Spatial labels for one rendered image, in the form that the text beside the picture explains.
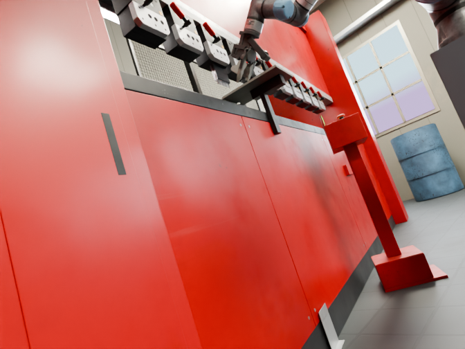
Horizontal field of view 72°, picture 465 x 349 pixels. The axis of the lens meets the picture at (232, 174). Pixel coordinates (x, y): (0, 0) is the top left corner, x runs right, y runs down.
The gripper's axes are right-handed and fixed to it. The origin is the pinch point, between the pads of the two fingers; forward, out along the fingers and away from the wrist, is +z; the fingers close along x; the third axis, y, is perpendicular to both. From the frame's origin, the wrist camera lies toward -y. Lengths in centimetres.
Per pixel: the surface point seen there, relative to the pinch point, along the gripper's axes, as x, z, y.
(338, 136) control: -30, 12, -39
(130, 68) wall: -125, 3, 225
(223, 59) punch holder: 0.0, -7.1, 12.8
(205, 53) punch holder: 8.9, -6.8, 16.3
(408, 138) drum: -344, -8, -46
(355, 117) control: -32, 1, -43
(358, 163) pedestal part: -37, 21, -50
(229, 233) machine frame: 54, 41, -42
